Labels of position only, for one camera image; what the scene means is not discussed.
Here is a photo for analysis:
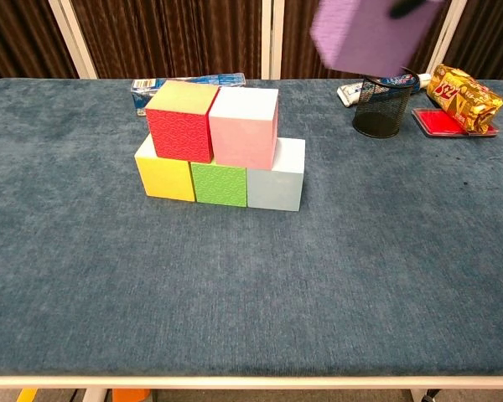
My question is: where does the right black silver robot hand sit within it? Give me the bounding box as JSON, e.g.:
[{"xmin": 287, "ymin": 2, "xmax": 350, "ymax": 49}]
[{"xmin": 388, "ymin": 0, "xmax": 433, "ymax": 20}]

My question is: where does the purple foam cube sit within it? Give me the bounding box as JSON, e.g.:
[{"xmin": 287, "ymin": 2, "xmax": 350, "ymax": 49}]
[{"xmin": 309, "ymin": 0, "xmax": 445, "ymax": 80}]

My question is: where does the pink foam cube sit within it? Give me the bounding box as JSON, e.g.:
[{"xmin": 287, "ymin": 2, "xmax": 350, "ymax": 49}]
[{"xmin": 209, "ymin": 86, "xmax": 280, "ymax": 172}]

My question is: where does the light blue foam cube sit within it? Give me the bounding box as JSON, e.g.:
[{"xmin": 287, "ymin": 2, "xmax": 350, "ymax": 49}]
[{"xmin": 246, "ymin": 137, "xmax": 306, "ymax": 212}]

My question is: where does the red foam cube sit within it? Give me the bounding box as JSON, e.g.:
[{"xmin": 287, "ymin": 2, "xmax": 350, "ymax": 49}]
[{"xmin": 144, "ymin": 80, "xmax": 221, "ymax": 164}]

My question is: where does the yellow foam cube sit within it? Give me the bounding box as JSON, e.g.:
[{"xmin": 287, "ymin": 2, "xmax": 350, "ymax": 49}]
[{"xmin": 134, "ymin": 136, "xmax": 196, "ymax": 203}]

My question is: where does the green foam cube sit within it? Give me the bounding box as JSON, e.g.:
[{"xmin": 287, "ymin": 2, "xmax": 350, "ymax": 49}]
[{"xmin": 191, "ymin": 161, "xmax": 249, "ymax": 209}]

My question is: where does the dark brown pleated curtain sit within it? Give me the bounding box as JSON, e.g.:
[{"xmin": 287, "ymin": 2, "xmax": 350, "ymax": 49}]
[
  {"xmin": 280, "ymin": 0, "xmax": 452, "ymax": 80},
  {"xmin": 443, "ymin": 0, "xmax": 503, "ymax": 80},
  {"xmin": 0, "ymin": 0, "xmax": 79, "ymax": 80},
  {"xmin": 70, "ymin": 0, "xmax": 264, "ymax": 80}
]

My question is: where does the white blue toothpaste tube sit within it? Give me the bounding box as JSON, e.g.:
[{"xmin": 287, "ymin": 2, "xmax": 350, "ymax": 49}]
[{"xmin": 336, "ymin": 71, "xmax": 433, "ymax": 109}]

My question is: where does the gold snack package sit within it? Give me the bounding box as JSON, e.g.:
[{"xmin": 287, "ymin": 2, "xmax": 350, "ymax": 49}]
[{"xmin": 426, "ymin": 63, "xmax": 503, "ymax": 134}]

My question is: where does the black mesh pen cup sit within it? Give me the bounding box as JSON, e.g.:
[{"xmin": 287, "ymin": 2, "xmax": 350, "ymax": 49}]
[{"xmin": 351, "ymin": 66, "xmax": 421, "ymax": 139}]

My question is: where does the red ink pad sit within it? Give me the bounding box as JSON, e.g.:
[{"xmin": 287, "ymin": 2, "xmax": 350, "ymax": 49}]
[{"xmin": 411, "ymin": 107, "xmax": 500, "ymax": 138}]

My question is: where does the blue cookie package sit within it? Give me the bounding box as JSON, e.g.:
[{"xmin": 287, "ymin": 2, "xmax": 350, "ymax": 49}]
[{"xmin": 130, "ymin": 72, "xmax": 247, "ymax": 117}]

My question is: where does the orange object under table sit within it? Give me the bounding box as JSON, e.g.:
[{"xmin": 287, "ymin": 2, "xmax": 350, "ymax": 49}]
[{"xmin": 111, "ymin": 388, "xmax": 152, "ymax": 402}]

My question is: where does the white partition post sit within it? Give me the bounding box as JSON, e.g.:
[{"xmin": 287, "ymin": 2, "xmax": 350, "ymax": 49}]
[
  {"xmin": 261, "ymin": 0, "xmax": 285, "ymax": 80},
  {"xmin": 48, "ymin": 0, "xmax": 98, "ymax": 80},
  {"xmin": 426, "ymin": 0, "xmax": 469, "ymax": 75}
]

